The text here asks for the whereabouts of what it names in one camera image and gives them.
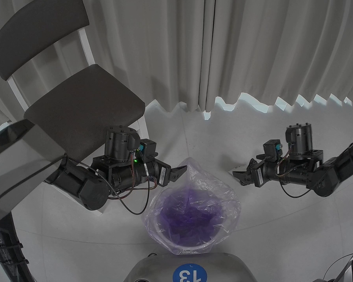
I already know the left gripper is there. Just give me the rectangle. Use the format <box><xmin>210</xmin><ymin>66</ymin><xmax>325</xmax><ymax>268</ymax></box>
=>
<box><xmin>110</xmin><ymin>160</ymin><xmax>189</xmax><ymax>193</ymax></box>

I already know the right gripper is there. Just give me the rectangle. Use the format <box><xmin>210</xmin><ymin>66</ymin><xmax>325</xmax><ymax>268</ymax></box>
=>
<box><xmin>233</xmin><ymin>160</ymin><xmax>310</xmax><ymax>189</ymax></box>

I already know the purple plastic bag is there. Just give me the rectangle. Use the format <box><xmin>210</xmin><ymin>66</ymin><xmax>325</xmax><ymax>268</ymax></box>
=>
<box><xmin>143</xmin><ymin>157</ymin><xmax>242</xmax><ymax>256</ymax></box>

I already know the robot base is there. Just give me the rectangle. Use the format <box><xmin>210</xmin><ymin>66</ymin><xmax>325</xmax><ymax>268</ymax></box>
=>
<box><xmin>126</xmin><ymin>252</ymin><xmax>255</xmax><ymax>282</ymax></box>

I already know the white trash bin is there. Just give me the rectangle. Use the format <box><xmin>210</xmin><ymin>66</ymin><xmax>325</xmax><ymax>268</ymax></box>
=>
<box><xmin>149</xmin><ymin>187</ymin><xmax>239</xmax><ymax>250</ymax></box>

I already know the dark grey white-framed chair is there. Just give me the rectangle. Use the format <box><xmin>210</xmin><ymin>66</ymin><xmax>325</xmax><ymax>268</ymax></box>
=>
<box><xmin>0</xmin><ymin>0</ymin><xmax>150</xmax><ymax>217</ymax></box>

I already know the white curtain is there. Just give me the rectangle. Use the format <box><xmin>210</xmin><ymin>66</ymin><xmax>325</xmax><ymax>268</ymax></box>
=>
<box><xmin>205</xmin><ymin>0</ymin><xmax>353</xmax><ymax>112</ymax></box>
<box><xmin>0</xmin><ymin>0</ymin><xmax>217</xmax><ymax>130</ymax></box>

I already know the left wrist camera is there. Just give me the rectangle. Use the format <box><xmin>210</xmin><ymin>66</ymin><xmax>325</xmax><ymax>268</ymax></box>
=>
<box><xmin>138</xmin><ymin>139</ymin><xmax>159</xmax><ymax>165</ymax></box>

